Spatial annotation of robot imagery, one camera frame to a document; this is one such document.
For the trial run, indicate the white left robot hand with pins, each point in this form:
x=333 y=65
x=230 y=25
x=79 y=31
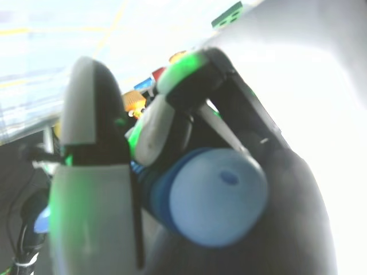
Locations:
x=94 y=200

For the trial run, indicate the light blue toy racket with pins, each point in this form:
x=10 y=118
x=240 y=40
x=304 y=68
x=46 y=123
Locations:
x=215 y=200

